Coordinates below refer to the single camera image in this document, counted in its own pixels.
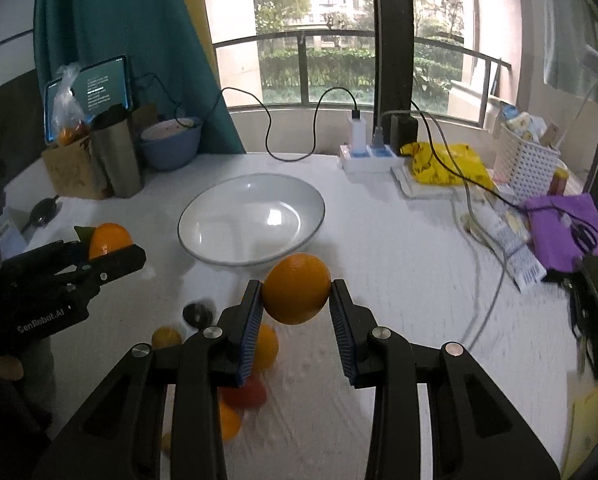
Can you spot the white perforated basket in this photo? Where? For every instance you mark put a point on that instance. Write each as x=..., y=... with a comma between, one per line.
x=525, y=166

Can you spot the purple cloth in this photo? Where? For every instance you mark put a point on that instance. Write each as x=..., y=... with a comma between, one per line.
x=564, y=229

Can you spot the small medicine box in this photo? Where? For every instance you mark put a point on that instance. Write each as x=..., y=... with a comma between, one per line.
x=12, y=242

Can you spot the tablet with lit screen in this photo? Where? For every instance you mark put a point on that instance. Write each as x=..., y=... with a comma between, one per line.
x=96, y=88

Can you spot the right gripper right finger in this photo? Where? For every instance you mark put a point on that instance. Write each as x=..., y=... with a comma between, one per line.
x=374, y=356

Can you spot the balcony railing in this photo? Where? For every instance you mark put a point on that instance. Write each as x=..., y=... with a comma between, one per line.
x=293, y=68

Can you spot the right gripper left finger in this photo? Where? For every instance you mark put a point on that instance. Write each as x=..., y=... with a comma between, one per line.
x=220, y=356

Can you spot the white power strip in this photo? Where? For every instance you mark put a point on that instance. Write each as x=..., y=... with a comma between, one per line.
x=373, y=161

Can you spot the white ceramic bowl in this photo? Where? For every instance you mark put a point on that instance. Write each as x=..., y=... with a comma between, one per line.
x=251, y=220

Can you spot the plastic bag of fruit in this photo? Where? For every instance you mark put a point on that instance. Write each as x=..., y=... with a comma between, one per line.
x=68, y=117

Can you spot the white tube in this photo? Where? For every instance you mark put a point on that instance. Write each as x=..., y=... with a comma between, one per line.
x=519, y=262

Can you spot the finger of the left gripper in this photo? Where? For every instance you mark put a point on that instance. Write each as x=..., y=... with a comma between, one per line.
x=44, y=254
x=104, y=269

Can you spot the black power adapter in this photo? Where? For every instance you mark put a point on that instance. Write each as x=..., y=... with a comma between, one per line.
x=403, y=131

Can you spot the orange bottle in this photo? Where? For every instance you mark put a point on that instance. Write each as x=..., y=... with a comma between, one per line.
x=559, y=182

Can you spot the stainless steel tumbler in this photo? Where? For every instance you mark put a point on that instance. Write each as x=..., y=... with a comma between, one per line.
x=114, y=147

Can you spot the hanging blue-grey towel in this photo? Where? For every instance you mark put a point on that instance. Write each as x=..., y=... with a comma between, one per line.
x=569, y=27

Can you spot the white charger adapter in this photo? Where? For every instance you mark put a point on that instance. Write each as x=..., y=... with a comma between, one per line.
x=357, y=134

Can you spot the orange mandarin with leaf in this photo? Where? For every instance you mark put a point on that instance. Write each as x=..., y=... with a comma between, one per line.
x=104, y=239

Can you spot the teal curtain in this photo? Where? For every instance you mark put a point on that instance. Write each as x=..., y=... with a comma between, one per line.
x=168, y=64

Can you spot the red tomato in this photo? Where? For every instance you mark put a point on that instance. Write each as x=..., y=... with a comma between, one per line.
x=251, y=395

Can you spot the small orange mandarin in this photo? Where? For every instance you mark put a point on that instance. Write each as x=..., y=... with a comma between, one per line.
x=296, y=289

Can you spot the black key fob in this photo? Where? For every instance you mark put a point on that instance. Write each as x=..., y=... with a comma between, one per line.
x=42, y=213

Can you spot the yellow plastic bag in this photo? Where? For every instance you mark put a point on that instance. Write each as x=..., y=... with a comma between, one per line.
x=437, y=164

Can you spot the yellow-green small fruit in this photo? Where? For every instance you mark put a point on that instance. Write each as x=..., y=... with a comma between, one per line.
x=165, y=337

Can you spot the large orange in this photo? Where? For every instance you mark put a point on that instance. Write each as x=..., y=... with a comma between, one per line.
x=267, y=347

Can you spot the blue plastic bowl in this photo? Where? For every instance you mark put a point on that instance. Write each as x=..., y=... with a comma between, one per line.
x=171, y=144

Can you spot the dark purple plum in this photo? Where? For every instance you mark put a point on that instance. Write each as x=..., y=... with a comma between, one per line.
x=197, y=315

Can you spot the cardboard box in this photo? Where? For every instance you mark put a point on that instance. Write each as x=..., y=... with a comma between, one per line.
x=75, y=171

